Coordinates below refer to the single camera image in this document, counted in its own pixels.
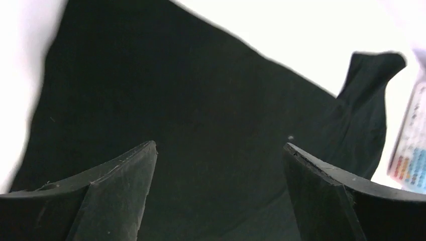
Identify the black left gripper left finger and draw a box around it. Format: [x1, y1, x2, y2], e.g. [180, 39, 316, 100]
[1, 141, 158, 241]

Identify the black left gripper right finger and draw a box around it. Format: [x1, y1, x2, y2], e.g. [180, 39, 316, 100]
[283, 143, 425, 241]

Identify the black t-shirt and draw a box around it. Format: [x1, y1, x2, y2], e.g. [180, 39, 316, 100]
[11, 1, 406, 240]

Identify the white plastic laundry basket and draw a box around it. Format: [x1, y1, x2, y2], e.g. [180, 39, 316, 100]
[386, 48, 425, 194]

